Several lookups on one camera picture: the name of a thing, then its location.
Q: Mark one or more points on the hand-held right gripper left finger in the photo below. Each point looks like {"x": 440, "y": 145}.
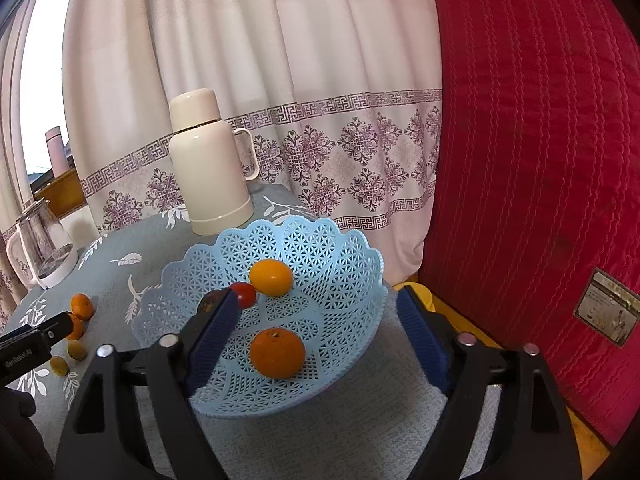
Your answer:
{"x": 215, "y": 340}

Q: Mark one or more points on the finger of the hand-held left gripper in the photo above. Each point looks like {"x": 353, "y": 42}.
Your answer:
{"x": 57, "y": 330}

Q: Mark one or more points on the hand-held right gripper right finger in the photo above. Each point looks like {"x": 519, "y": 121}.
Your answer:
{"x": 420, "y": 345}

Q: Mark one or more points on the small round orange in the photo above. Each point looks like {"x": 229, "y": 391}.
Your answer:
{"x": 76, "y": 329}
{"x": 81, "y": 306}

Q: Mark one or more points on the brown-green longan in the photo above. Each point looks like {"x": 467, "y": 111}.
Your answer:
{"x": 59, "y": 366}
{"x": 75, "y": 350}

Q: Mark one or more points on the large brown water chestnut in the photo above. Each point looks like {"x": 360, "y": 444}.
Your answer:
{"x": 209, "y": 302}

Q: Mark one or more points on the large red tomato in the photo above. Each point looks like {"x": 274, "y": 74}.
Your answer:
{"x": 246, "y": 296}

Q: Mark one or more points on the orange with stem nub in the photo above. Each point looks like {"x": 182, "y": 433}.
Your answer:
{"x": 277, "y": 352}

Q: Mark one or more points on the large yellow-orange kumquat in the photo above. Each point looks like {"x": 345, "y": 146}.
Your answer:
{"x": 270, "y": 276}

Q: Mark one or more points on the light blue plastic lattice basket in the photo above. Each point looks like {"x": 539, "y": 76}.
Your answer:
{"x": 330, "y": 280}

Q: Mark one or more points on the yellow object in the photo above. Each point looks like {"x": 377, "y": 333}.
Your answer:
{"x": 425, "y": 294}

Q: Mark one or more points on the grey-blue leaf print tablecloth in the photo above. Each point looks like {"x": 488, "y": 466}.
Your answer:
{"x": 100, "y": 285}

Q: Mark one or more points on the wooden windowsill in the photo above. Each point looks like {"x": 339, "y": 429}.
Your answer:
{"x": 60, "y": 192}

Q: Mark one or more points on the cream thermos flask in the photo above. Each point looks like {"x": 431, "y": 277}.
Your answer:
{"x": 210, "y": 185}

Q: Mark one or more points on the pink bottle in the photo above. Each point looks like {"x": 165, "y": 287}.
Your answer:
{"x": 56, "y": 150}

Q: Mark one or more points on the printed label on blanket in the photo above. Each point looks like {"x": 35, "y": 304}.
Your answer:
{"x": 607, "y": 307}

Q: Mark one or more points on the red quilted blanket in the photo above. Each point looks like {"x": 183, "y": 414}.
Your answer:
{"x": 525, "y": 160}

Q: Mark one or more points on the cream curtain with purple pattern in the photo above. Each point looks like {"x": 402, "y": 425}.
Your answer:
{"x": 300, "y": 60}

